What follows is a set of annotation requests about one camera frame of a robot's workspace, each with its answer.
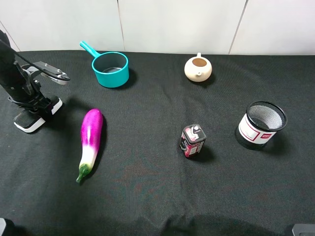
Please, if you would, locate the purple toy eggplant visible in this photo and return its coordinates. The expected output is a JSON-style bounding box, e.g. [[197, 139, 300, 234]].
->
[[76, 109, 103, 183]]

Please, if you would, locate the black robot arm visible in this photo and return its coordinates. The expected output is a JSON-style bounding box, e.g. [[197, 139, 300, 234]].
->
[[0, 31, 58, 119]]

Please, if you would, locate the black cable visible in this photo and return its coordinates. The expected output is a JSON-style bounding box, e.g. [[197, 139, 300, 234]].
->
[[0, 40, 71, 82]]

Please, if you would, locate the cream ceramic teapot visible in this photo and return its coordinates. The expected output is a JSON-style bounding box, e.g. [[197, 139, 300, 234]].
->
[[184, 53, 213, 83]]

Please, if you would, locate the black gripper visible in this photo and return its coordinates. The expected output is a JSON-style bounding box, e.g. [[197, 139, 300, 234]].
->
[[0, 61, 55, 120]]

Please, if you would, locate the grey object bottom right corner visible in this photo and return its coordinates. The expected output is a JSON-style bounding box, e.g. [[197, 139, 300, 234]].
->
[[292, 224, 315, 236]]

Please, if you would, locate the teal saucepan with handle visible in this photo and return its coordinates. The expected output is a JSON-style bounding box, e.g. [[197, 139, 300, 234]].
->
[[80, 41, 129, 88]]

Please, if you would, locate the black and white board eraser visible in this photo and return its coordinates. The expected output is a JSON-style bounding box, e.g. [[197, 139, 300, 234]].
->
[[14, 94, 63, 133]]

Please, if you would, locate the small red patterned tin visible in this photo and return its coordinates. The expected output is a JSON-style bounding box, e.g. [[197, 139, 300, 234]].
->
[[180, 124, 207, 158]]

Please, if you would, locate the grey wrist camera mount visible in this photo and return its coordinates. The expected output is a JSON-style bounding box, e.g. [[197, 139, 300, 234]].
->
[[22, 61, 70, 85]]

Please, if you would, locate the black mesh pen holder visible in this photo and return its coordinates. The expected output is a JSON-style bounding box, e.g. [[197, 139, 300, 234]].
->
[[235, 101, 287, 150]]

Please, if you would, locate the black tablecloth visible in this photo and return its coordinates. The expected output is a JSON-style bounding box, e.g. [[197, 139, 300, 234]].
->
[[0, 51, 315, 236]]

